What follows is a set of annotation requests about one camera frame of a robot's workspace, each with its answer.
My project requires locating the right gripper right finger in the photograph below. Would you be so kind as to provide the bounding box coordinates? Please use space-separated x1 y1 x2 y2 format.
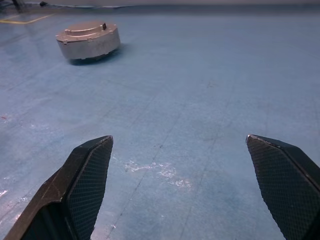
245 134 320 240

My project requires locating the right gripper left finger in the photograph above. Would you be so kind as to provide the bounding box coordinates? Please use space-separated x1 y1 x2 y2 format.
3 135 115 240

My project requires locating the silver motor end cover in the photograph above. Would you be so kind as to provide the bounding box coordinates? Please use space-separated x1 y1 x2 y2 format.
55 20 119 45

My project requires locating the silver motor stator housing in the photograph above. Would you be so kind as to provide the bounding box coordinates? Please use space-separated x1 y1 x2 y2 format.
56 32 122 61

